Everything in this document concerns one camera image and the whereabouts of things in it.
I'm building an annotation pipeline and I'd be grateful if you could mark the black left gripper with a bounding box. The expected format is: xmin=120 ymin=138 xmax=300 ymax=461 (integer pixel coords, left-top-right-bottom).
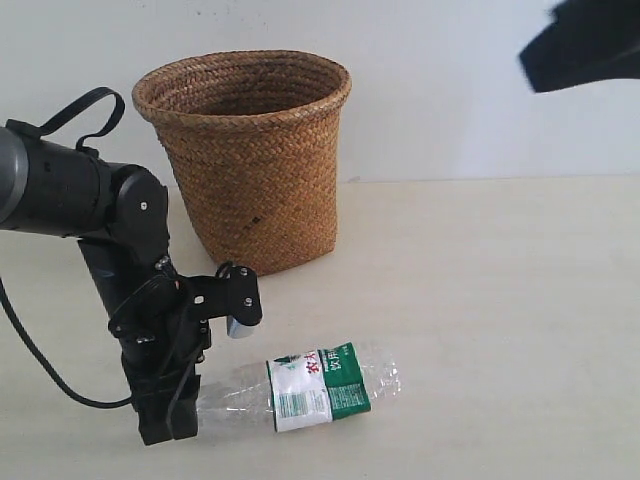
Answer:
xmin=107 ymin=255 xmax=211 ymax=446

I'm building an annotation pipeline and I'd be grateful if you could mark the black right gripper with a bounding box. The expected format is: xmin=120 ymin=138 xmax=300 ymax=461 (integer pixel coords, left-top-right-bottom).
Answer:
xmin=518 ymin=1 xmax=639 ymax=93

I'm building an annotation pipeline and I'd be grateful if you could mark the clear plastic water bottle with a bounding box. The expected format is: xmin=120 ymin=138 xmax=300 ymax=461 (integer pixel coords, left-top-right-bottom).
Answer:
xmin=197 ymin=341 xmax=402 ymax=438

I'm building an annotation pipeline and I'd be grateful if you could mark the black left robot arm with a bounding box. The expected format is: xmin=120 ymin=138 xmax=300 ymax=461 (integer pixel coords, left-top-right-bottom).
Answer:
xmin=1 ymin=121 xmax=206 ymax=445

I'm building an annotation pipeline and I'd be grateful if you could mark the brown woven wicker basket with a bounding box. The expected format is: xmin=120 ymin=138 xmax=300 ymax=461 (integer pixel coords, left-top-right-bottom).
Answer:
xmin=131 ymin=49 xmax=352 ymax=276

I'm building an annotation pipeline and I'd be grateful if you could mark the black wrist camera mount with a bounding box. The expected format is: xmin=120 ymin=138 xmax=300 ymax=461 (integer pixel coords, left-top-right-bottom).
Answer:
xmin=185 ymin=261 xmax=263 ymax=339

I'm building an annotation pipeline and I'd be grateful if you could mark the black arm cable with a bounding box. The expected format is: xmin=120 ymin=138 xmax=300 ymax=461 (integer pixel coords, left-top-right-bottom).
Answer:
xmin=0 ymin=87 xmax=136 ymax=409

